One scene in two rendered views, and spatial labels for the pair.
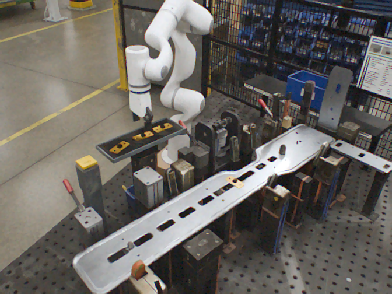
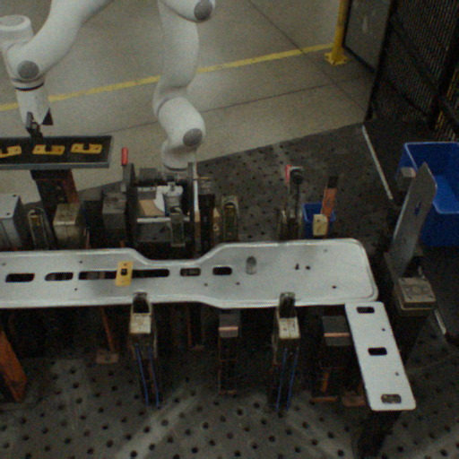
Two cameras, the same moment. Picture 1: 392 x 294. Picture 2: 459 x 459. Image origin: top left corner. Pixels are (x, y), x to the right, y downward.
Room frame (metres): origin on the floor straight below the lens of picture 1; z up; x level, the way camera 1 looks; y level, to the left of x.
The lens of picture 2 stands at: (0.64, -0.97, 2.11)
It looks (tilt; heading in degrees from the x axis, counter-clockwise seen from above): 45 degrees down; 40
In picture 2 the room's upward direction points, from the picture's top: 1 degrees clockwise
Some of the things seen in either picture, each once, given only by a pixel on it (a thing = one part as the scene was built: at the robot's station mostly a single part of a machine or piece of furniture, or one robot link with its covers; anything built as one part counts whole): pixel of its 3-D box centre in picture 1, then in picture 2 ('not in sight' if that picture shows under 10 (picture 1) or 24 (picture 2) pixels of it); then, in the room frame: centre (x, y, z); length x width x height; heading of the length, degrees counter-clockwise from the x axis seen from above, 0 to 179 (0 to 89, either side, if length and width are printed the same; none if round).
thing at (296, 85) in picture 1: (314, 91); (441, 192); (1.93, -0.69, 1.09); 0.30 x 0.17 x 0.13; 44
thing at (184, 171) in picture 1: (182, 199); (79, 259); (1.17, 0.06, 0.89); 0.13 x 0.11 x 0.38; 44
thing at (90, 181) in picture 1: (94, 207); not in sight; (1.07, 0.42, 0.92); 0.08 x 0.08 x 0.44; 44
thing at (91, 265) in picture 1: (233, 185); (116, 277); (1.15, -0.16, 1.00); 1.38 x 0.22 x 0.02; 134
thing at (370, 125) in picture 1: (310, 102); (432, 209); (1.93, -0.68, 1.01); 0.90 x 0.22 x 0.03; 44
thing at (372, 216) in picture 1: (375, 191); (376, 428); (1.32, -0.88, 0.84); 0.11 x 0.06 x 0.29; 44
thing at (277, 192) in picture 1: (272, 219); (147, 355); (1.08, -0.33, 0.87); 0.12 x 0.09 x 0.35; 44
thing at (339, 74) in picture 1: (333, 98); (410, 224); (1.66, -0.71, 1.17); 0.12 x 0.01 x 0.34; 44
